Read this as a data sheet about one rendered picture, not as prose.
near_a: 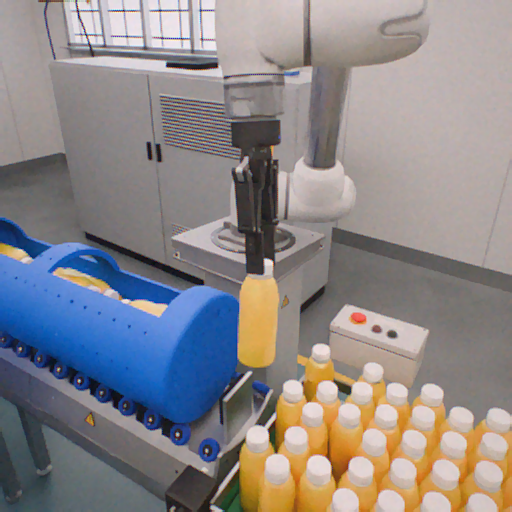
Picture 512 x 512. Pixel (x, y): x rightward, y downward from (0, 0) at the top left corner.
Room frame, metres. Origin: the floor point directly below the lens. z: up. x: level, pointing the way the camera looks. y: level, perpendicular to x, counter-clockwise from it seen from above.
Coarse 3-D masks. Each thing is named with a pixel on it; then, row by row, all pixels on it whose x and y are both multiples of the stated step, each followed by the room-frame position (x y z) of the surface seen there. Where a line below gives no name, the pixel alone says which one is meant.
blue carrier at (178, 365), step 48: (0, 240) 1.29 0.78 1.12; (0, 288) 0.93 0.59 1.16; (48, 288) 0.88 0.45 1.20; (144, 288) 1.05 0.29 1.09; (192, 288) 0.82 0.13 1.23; (48, 336) 0.82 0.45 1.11; (96, 336) 0.76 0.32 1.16; (144, 336) 0.71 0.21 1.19; (192, 336) 0.72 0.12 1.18; (144, 384) 0.67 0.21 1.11; (192, 384) 0.71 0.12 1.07
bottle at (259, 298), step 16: (256, 288) 0.63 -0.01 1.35; (272, 288) 0.64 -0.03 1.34; (240, 304) 0.64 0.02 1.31; (256, 304) 0.62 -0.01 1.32; (272, 304) 0.63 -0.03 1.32; (240, 320) 0.63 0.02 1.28; (256, 320) 0.62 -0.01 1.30; (272, 320) 0.62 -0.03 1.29; (240, 336) 0.63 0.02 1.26; (256, 336) 0.61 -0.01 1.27; (272, 336) 0.62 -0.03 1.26; (240, 352) 0.62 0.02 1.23; (256, 352) 0.61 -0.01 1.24; (272, 352) 0.62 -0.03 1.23
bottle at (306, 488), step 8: (304, 472) 0.53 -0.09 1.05; (304, 480) 0.51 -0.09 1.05; (312, 480) 0.50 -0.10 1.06; (328, 480) 0.50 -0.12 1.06; (304, 488) 0.50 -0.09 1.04; (312, 488) 0.49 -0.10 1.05; (320, 488) 0.49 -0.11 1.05; (328, 488) 0.50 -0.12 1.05; (336, 488) 0.51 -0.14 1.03; (296, 496) 0.52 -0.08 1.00; (304, 496) 0.49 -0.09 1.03; (312, 496) 0.49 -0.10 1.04; (320, 496) 0.49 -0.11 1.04; (328, 496) 0.49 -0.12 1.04; (296, 504) 0.51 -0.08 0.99; (304, 504) 0.49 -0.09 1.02; (312, 504) 0.48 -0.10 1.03; (320, 504) 0.48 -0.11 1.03
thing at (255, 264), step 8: (264, 248) 0.64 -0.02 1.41; (248, 256) 0.64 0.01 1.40; (256, 256) 0.64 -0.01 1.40; (264, 256) 0.64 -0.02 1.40; (248, 264) 0.64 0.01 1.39; (256, 264) 0.64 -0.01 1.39; (264, 264) 0.64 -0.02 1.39; (248, 272) 0.64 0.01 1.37; (256, 272) 0.63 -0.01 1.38; (264, 272) 0.63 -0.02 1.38
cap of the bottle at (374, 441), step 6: (366, 432) 0.58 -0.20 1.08; (372, 432) 0.58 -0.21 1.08; (378, 432) 0.58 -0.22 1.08; (366, 438) 0.57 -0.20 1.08; (372, 438) 0.57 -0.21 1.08; (378, 438) 0.57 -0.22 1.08; (384, 438) 0.57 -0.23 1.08; (366, 444) 0.56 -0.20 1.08; (372, 444) 0.56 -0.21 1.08; (378, 444) 0.56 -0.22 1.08; (384, 444) 0.56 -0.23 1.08; (372, 450) 0.55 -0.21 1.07; (378, 450) 0.55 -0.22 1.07
